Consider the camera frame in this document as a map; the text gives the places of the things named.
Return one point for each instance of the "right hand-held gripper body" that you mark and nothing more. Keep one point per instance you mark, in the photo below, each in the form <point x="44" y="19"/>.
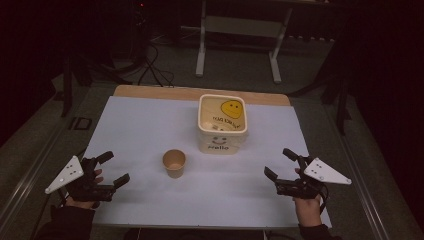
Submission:
<point x="325" y="174"/>

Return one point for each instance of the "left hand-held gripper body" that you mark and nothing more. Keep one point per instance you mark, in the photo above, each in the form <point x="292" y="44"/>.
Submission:
<point x="68" y="173"/>

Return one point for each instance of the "brown paper cup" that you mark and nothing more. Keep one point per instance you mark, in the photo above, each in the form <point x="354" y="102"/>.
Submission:
<point x="174" y="168"/>

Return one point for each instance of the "cream smiley-face plastic bin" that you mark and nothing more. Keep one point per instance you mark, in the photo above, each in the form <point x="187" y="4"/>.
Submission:
<point x="221" y="141"/>

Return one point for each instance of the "person's left hand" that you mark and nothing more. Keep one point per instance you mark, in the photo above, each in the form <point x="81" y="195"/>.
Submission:
<point x="83" y="204"/>

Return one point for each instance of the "person's right hand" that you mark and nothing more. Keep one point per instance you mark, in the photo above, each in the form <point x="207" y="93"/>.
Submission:
<point x="308" y="211"/>

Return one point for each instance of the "black square floor plate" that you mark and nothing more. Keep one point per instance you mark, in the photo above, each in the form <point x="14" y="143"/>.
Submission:
<point x="80" y="123"/>

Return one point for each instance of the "white table mat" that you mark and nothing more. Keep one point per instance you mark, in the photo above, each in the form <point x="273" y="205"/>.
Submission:
<point x="140" y="133"/>

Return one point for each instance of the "white metal stand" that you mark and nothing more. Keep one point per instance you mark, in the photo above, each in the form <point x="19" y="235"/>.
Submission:
<point x="201" y="50"/>

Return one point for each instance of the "metal floor rail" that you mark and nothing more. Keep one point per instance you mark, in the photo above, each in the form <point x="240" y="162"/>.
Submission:
<point x="363" y="186"/>
<point x="30" y="173"/>

